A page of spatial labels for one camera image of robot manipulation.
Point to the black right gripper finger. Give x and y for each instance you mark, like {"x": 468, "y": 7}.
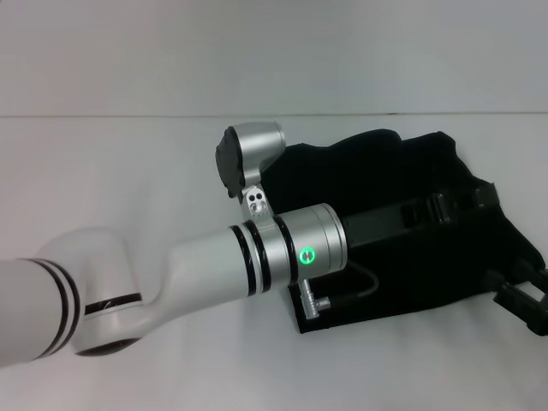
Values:
{"x": 522, "y": 304}

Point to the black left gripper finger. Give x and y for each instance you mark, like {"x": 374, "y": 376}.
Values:
{"x": 441, "y": 207}

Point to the black shirt with FREE print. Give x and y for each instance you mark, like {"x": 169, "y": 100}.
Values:
{"x": 385, "y": 171}

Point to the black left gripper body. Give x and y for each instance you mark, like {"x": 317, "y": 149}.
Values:
{"x": 377, "y": 229}

